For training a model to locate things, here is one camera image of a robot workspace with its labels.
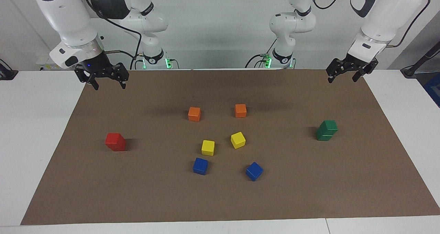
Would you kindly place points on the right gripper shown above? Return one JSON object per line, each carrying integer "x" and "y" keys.
{"x": 93, "y": 65}

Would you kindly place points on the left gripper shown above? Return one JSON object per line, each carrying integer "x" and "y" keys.
{"x": 357, "y": 60}

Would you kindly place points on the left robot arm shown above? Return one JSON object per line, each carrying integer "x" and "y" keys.
{"x": 381, "y": 14}

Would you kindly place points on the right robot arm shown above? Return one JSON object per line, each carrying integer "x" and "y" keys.
{"x": 65, "y": 17}

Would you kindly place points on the green block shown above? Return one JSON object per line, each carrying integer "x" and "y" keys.
{"x": 323, "y": 136}
{"x": 330, "y": 125}

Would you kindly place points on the red block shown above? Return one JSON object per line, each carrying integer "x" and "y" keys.
{"x": 121, "y": 148}
{"x": 114, "y": 139}

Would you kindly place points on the black stand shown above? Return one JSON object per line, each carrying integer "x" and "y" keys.
{"x": 420, "y": 60}
{"x": 6, "y": 73}

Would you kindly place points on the orange block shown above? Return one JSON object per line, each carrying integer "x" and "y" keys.
{"x": 240, "y": 110}
{"x": 194, "y": 113}

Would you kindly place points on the yellow block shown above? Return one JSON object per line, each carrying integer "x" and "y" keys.
{"x": 208, "y": 147}
{"x": 238, "y": 140}

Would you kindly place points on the blue block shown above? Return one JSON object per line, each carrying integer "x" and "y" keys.
{"x": 254, "y": 171}
{"x": 200, "y": 166}

